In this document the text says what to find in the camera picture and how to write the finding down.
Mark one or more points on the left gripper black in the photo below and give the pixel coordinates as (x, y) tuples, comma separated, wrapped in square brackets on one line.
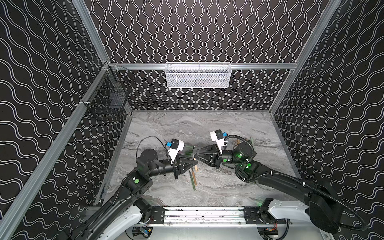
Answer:
[(177, 167)]

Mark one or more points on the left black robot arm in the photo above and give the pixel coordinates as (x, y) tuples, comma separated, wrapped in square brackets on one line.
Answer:
[(129, 193)]

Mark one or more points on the aluminium frame bar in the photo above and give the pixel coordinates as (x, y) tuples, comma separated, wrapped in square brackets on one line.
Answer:
[(24, 199), (234, 66)]

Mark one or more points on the dark green pen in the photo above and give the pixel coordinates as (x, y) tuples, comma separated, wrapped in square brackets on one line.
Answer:
[(192, 180)]

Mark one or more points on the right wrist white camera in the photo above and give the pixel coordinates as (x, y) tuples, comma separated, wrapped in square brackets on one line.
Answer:
[(219, 138)]

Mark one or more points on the white wire mesh basket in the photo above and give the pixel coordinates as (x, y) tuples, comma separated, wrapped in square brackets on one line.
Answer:
[(198, 78)]

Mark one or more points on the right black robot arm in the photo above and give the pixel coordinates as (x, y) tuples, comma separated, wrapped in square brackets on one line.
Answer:
[(322, 205)]

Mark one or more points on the aluminium frame back bar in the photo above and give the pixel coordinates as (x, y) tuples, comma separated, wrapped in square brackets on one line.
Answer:
[(234, 66)]

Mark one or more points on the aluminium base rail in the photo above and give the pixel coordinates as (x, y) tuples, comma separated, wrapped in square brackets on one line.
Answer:
[(204, 215)]

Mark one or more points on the aluminium frame left bar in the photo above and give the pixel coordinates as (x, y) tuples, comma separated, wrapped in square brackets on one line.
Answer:
[(24, 199)]

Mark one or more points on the wrist white camera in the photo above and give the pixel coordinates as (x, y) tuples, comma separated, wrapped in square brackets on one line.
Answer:
[(219, 138), (174, 147)]

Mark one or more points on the black wire mesh basket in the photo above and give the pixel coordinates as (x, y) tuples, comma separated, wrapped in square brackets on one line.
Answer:
[(107, 97)]

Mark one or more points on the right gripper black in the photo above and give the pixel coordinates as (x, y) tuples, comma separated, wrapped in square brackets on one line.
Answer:
[(213, 156)]

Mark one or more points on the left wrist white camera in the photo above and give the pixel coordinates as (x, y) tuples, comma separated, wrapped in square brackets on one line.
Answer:
[(174, 147)]

